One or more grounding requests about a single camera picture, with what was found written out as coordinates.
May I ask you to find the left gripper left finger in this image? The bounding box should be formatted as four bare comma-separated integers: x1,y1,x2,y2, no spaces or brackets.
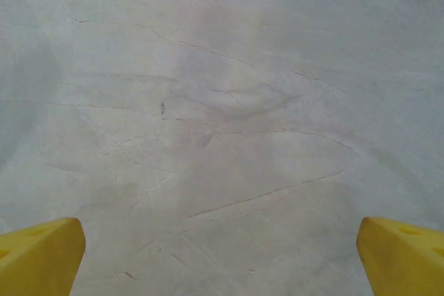
0,217,87,296

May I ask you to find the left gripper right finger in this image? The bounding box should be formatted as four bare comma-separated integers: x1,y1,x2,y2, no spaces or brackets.
356,216,444,296

